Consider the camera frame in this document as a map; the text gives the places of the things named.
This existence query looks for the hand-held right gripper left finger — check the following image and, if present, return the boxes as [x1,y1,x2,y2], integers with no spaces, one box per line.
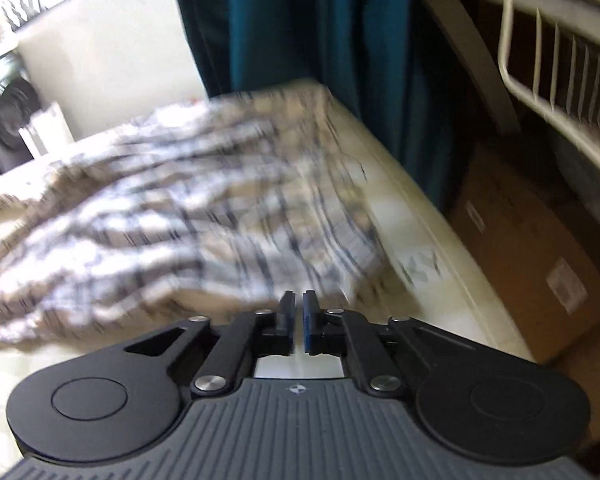
[122,290,297,396]

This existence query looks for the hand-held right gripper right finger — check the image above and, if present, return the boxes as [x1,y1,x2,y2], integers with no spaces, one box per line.
[302,290,476,398]

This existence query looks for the plaid pants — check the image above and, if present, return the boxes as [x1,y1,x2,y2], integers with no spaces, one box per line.
[0,80,396,351]

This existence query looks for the dark teal curtain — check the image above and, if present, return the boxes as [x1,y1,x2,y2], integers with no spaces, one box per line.
[167,0,461,211]

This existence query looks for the white plastic laundry bin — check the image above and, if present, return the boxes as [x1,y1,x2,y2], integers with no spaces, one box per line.
[17,101,73,158]

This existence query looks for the grey washing machine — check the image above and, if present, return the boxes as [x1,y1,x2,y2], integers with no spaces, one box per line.
[0,52,48,176]

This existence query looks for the grey furniture frame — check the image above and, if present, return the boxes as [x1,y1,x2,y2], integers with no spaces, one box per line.
[415,0,523,136]

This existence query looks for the white wire rack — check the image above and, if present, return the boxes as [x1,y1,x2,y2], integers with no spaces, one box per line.
[497,0,600,191]

